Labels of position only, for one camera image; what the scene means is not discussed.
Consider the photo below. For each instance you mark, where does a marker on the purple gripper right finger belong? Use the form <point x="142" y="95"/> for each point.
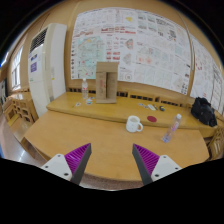
<point x="151" y="166"/>

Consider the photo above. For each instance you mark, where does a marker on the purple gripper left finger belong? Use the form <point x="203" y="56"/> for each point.
<point x="71" y="166"/>

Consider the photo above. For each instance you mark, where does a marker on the clear plastic water bottle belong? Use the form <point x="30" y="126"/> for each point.
<point x="172" y="129"/>

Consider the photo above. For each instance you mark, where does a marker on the white ceramic mug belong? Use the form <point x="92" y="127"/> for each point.
<point x="133" y="124"/>

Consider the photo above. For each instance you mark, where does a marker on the red round coaster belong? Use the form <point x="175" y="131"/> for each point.
<point x="151" y="118"/>

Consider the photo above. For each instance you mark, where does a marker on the small white items on table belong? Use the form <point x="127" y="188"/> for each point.
<point x="148" y="106"/>

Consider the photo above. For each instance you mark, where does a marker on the small dark object on table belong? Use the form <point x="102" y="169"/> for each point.
<point x="161" y="108"/>

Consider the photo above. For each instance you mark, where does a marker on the black bag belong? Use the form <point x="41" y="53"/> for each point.
<point x="202" y="110"/>

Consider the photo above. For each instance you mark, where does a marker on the wooden chair left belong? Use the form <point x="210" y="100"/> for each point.
<point x="20" y="108"/>

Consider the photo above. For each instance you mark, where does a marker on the small bottle by box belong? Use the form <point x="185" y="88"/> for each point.
<point x="84" y="88"/>

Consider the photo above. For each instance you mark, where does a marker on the brown cardboard box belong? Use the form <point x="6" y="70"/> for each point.
<point x="106" y="82"/>

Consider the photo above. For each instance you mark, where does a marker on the white standing air conditioner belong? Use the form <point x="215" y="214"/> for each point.
<point x="46" y="66"/>

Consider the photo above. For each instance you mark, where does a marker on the window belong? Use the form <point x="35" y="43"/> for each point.
<point x="16" y="69"/>

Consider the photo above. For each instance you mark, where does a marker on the right wall poster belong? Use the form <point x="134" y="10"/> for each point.
<point x="208" y="81"/>

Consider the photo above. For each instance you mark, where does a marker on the large wall poster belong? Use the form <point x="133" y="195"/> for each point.
<point x="149" y="48"/>

